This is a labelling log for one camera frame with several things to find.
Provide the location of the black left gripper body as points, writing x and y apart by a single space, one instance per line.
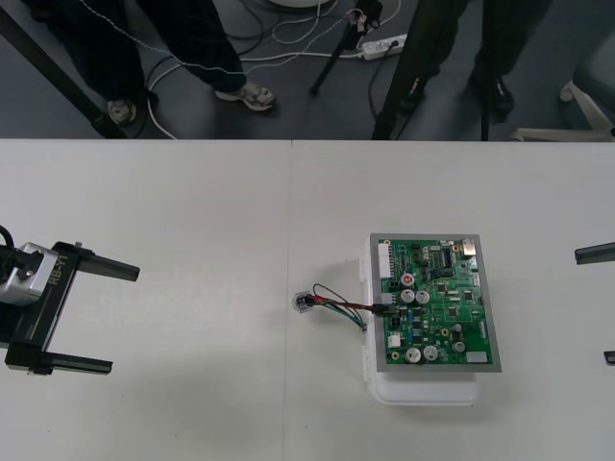
43 307

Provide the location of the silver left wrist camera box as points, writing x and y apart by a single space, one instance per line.
26 283

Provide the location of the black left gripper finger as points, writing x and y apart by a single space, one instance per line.
79 366
115 268

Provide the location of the person with pale shoes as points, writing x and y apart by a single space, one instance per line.
202 38

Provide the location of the white round base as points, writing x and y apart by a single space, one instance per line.
302 2

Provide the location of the thin black tripod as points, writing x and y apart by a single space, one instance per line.
331 57

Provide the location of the white office chair base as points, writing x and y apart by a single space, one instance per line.
552 134

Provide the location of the person with black shoes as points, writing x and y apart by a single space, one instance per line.
499 38

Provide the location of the black metal stand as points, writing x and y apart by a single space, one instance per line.
57 77

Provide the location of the white power strip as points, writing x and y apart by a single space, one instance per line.
379 47

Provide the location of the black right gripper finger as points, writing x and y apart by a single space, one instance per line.
596 253
610 358

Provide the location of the green circuit board grey frame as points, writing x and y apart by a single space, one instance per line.
447 298

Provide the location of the large black tripod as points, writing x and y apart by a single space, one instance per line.
387 105

